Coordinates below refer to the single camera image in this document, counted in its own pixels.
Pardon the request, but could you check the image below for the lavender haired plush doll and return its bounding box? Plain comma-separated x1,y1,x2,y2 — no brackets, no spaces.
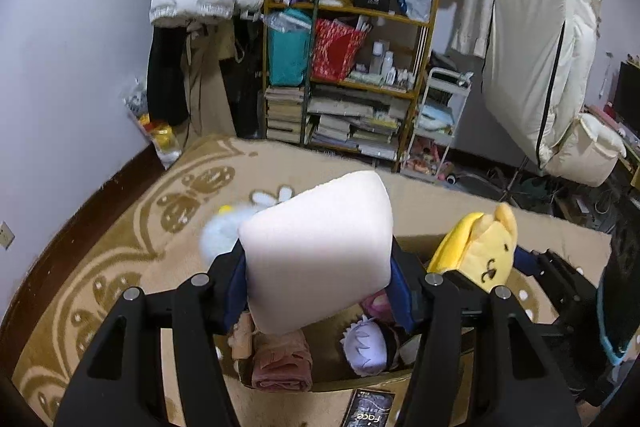
340,314,401,375

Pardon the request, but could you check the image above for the tall stack of books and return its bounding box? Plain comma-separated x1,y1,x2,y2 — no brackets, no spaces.
264,86,306,142

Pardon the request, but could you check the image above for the messy pile of books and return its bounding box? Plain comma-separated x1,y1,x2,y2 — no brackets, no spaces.
305,87,411,160

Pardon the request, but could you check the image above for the plastic bag with yellow items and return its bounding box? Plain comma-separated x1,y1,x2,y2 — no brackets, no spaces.
125,79,183,170

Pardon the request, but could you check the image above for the pink towel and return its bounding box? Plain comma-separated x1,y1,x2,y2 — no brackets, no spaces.
250,329,313,393

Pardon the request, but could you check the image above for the white fluffy toy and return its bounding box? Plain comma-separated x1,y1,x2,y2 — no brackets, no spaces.
200,202,261,270

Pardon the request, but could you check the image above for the wooden shelf rack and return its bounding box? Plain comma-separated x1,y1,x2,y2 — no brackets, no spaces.
261,0,443,172

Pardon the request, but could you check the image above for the teal bag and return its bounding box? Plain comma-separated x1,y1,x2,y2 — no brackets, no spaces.
267,9,312,86

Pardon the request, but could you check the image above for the pale pink foam block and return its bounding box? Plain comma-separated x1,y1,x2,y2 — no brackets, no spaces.
237,170,395,335

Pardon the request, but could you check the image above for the black coat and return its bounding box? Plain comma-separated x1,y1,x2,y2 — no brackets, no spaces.
147,24,191,128

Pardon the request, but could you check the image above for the group of cosmetic bottles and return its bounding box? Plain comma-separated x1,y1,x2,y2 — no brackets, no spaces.
370,39,416,90

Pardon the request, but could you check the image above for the white trolley cart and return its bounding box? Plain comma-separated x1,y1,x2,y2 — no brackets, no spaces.
400,68,473,180

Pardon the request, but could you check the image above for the cardboard box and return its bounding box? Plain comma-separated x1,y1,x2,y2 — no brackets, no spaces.
232,232,616,395

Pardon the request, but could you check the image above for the black packet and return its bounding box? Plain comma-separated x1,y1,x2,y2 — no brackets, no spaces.
340,388,398,427

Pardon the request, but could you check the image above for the magenta plush toy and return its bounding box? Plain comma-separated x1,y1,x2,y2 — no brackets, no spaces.
360,292,396,320

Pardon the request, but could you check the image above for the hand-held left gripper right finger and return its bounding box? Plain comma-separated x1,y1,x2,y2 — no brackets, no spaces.
387,234,583,427

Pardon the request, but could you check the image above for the red gift bag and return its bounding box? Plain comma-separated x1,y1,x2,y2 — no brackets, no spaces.
312,18,368,82

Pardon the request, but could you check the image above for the black monitor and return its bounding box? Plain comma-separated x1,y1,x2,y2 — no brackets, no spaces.
615,62,640,122

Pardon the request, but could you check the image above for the yellow plush toy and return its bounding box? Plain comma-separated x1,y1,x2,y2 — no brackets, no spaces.
426,203,519,293

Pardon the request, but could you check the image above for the black hanging garment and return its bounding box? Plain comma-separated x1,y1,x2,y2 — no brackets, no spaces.
220,14,266,140

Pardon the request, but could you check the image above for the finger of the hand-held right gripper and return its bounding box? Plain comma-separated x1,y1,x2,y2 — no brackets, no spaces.
516,246,601,308

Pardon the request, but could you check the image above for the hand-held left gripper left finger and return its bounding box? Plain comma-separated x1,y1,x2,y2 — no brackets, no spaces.
52,252,251,427

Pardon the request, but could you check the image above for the beige flower patterned rug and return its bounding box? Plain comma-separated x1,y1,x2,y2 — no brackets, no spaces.
10,134,616,427

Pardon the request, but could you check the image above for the cream cushion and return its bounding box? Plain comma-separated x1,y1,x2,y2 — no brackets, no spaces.
545,113,628,188

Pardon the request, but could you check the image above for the beige coat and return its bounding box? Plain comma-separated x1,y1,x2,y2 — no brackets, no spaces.
182,19,236,138

